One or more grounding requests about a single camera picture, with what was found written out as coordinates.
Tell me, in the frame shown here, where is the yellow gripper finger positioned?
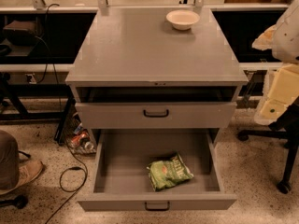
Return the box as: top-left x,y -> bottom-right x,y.
260,100 -> 287,119
268,64 -> 299,105

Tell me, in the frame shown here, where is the green jalapeno chip bag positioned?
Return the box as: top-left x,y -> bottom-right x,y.
147,153 -> 193,191

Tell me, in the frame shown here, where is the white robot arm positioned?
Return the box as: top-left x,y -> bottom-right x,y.
259,0 -> 299,120

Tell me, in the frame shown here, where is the closed grey upper drawer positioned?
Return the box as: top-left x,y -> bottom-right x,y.
76,102 -> 236,129

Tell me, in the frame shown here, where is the grey drawer cabinet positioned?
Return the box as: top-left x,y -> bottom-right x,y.
64,6 -> 249,147

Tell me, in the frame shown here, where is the open grey lower drawer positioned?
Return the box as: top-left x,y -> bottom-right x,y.
78,129 -> 236,211

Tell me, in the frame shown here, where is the white bowl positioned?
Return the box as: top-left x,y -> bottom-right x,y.
166,10 -> 200,31

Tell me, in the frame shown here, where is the brown trouser leg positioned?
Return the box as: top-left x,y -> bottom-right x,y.
0,131 -> 20,193

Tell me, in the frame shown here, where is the black chair caster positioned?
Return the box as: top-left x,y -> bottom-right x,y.
0,195 -> 28,209

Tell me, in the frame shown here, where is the wire basket with bottles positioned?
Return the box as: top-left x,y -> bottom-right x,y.
63,111 -> 96,155

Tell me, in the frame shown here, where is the black floor cable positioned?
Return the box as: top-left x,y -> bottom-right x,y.
43,3 -> 89,224

